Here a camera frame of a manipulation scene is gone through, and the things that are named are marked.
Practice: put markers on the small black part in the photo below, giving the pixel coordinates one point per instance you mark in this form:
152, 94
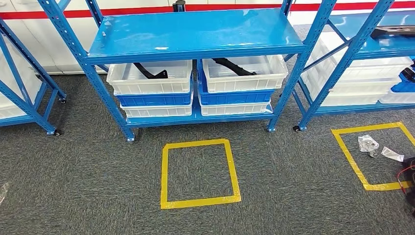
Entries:
410, 74

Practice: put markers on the white car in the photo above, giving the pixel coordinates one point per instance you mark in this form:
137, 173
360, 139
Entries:
39, 35

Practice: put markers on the blue metal shelf rack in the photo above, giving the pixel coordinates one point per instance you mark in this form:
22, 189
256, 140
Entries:
350, 52
29, 103
194, 32

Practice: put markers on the yellow floor tape square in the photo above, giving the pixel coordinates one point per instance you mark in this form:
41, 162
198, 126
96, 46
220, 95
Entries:
348, 155

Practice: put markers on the red barrier belt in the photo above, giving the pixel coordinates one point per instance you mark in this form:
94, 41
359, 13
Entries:
129, 11

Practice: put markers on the long black plastic part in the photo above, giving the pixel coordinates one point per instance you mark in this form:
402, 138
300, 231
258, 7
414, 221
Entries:
233, 66

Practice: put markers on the black open tool bag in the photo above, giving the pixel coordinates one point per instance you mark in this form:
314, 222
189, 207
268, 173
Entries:
410, 181

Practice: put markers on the crumpled clear plastic bag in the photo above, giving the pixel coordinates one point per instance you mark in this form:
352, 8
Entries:
368, 144

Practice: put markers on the black stanchion post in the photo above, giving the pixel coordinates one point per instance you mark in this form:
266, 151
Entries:
179, 6

